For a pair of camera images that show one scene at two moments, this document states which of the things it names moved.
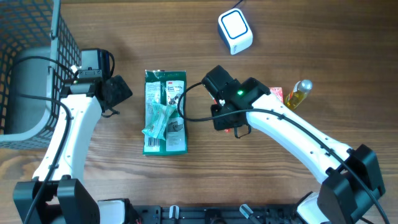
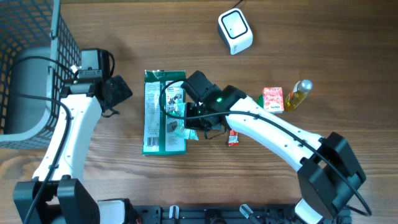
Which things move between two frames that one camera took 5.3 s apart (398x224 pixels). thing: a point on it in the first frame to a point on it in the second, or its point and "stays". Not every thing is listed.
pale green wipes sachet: x=159 y=115 to x=183 y=130
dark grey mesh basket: x=38 y=51 stays
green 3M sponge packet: x=166 y=86 stays
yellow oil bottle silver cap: x=296 y=96 stays
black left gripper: x=120 y=89 stays
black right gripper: x=219 y=124 to x=191 y=123
